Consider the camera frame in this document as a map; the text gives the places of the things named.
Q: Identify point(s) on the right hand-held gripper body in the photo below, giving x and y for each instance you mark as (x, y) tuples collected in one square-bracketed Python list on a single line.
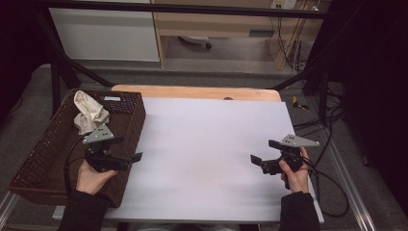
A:
[(290, 154)]

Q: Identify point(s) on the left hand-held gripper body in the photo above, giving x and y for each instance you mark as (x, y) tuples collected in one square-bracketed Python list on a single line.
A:
[(102, 160)]

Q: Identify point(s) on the cream white cloth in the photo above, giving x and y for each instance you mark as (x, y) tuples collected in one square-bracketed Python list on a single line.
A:
[(89, 112)]

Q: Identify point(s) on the brown wicker basket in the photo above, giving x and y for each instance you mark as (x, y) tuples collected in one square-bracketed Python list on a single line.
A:
[(45, 160)]

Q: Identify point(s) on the person's left hand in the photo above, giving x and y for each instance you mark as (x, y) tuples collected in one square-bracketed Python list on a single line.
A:
[(91, 179)]

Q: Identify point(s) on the person's right hand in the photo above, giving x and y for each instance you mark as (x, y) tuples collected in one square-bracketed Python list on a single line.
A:
[(296, 179)]

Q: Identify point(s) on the white label tag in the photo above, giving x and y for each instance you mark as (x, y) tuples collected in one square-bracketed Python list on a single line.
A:
[(112, 98)]

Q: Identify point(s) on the yellow and black tool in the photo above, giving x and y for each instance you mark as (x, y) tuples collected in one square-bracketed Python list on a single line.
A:
[(300, 103)]

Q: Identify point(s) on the white table cover sheet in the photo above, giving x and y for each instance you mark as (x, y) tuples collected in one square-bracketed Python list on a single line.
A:
[(208, 144)]

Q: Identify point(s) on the black metal stand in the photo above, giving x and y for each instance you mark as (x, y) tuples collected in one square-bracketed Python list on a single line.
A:
[(316, 83), (61, 64)]

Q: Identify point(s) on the light wooden table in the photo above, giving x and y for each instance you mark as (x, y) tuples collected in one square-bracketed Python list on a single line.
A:
[(192, 92)]

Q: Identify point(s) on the white cabinet panel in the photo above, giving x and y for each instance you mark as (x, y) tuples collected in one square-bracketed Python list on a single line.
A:
[(102, 35)]

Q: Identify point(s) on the black curtain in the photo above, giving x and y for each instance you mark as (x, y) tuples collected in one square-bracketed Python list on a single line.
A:
[(19, 48), (372, 80)]

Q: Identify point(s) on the office chair wheel base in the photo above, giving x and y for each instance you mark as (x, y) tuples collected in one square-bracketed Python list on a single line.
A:
[(195, 40)]

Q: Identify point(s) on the light wooden desk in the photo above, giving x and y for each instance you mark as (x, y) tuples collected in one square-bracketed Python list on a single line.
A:
[(224, 24)]

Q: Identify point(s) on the white power strip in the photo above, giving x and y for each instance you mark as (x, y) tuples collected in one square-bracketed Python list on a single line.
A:
[(284, 4)]

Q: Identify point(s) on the black metal crossbar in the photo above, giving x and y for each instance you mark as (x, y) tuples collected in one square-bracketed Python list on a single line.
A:
[(192, 8)]

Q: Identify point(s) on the aluminium rail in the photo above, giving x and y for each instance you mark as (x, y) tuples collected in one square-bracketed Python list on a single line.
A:
[(349, 189), (8, 208)]

